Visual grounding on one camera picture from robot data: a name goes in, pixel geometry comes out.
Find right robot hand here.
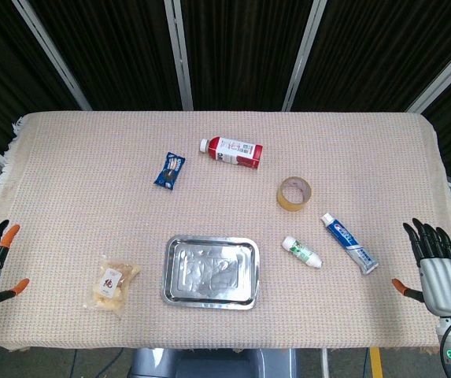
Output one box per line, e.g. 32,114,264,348
391,217,451,316

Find clear snack bag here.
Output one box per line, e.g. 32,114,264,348
84,254,142,316

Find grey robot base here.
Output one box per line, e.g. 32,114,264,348
129,347,298,378

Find stainless steel tray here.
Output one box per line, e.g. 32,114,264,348
160,235,261,311

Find blue and white toothpaste tube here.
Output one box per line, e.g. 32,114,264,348
320,213,379,276

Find small white and green tube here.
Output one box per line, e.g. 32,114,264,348
281,235,323,270

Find yellow tape roll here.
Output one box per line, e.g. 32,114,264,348
276,176,312,213

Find blue cookie packet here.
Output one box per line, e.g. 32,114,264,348
153,152,187,191

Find beige woven tablecloth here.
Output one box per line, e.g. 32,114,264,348
0,110,451,354

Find red and white drink bottle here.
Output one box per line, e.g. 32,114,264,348
199,135,264,170

